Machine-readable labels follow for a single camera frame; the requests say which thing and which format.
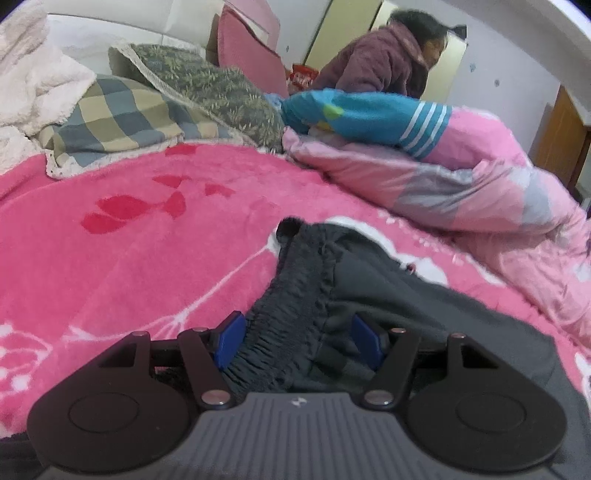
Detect pink and white headboard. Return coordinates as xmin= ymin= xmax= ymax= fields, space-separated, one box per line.
xmin=44 ymin=0 xmax=223 ymax=77

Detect wooden door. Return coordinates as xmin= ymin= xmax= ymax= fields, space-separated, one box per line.
xmin=530 ymin=85 xmax=591 ymax=200

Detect red snack bag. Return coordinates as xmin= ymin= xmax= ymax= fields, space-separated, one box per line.
xmin=288 ymin=65 xmax=320 ymax=90

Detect plaid pillow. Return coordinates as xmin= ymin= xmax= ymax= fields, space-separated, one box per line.
xmin=39 ymin=75 xmax=232 ymax=181

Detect green leaf-print pillow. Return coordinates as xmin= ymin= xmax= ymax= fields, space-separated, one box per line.
xmin=108 ymin=42 xmax=288 ymax=154

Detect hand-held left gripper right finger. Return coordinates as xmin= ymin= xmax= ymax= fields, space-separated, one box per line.
xmin=351 ymin=313 xmax=504 ymax=411

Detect white fluffy blanket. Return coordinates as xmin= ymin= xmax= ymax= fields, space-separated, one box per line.
xmin=0 ymin=0 xmax=99 ymax=174

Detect pink and grey quilt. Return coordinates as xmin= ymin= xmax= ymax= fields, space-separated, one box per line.
xmin=281 ymin=104 xmax=591 ymax=352

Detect dark grey pants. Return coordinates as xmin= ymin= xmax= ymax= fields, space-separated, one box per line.
xmin=221 ymin=218 xmax=591 ymax=462

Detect pink pillow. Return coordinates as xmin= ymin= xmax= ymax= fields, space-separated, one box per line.
xmin=217 ymin=4 xmax=293 ymax=99

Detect pink floral blanket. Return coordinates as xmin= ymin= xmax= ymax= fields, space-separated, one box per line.
xmin=0 ymin=141 xmax=591 ymax=439

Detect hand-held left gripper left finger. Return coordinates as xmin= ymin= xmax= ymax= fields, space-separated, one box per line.
xmin=97 ymin=311 xmax=248 ymax=411

